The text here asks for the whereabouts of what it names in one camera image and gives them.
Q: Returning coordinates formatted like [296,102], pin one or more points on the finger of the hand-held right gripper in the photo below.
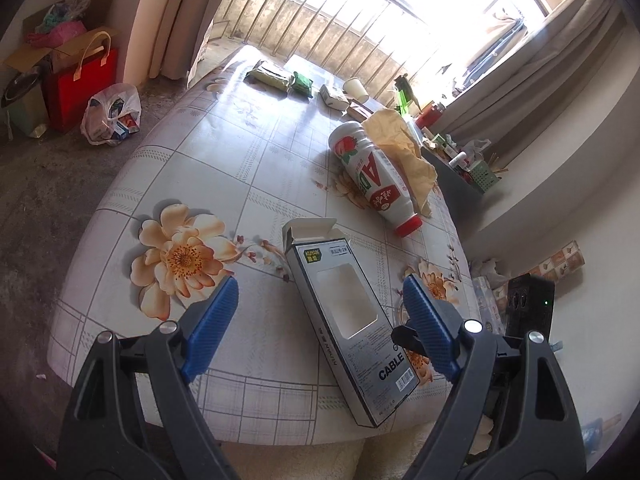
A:
[406,340]

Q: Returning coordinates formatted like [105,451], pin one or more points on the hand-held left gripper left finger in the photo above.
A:
[212,330]

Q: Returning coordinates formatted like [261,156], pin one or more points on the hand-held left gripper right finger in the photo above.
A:
[430,325]

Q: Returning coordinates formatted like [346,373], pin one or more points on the blue tissue pack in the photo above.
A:
[487,302]

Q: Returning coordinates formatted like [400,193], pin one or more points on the patterned paper sheet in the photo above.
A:
[557,262]

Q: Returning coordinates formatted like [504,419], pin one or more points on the green plastic basket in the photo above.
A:
[484,177]

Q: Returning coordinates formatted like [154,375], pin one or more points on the strawberry milk drink bottle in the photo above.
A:
[370,175]

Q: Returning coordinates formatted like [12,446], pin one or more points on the small white plastic bag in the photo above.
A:
[472,149]

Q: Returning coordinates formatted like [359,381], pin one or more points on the floral tablecloth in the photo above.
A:
[225,160]

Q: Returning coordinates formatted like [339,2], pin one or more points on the crumpled brown paper bag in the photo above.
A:
[400,135]

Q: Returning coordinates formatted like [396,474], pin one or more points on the grey curtain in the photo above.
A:
[540,75]

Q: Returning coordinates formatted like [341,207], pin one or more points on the green plastic bottle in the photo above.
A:
[404,95]

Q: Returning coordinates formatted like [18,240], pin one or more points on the white plastic bag of boxes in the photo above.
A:
[110,115]

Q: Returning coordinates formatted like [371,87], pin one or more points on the small white box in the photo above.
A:
[334,97]

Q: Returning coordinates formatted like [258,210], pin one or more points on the white paper cup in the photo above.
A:
[356,89]

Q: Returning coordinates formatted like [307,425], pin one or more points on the large green wipes packet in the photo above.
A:
[267,76]

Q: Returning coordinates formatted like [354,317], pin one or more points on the small green snack packet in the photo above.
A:
[302,85]

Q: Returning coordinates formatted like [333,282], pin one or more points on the red gift bag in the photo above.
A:
[75,90]

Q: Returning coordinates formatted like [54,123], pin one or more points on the pale green container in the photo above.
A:
[27,115]

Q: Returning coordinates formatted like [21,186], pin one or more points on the beige curtain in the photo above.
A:
[175,20]

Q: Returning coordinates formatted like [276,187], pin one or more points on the metal window railing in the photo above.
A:
[325,25]

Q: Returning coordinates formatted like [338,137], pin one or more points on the open cardboard box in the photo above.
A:
[30,55]

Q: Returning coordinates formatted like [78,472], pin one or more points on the pink plastic bag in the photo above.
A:
[60,32]

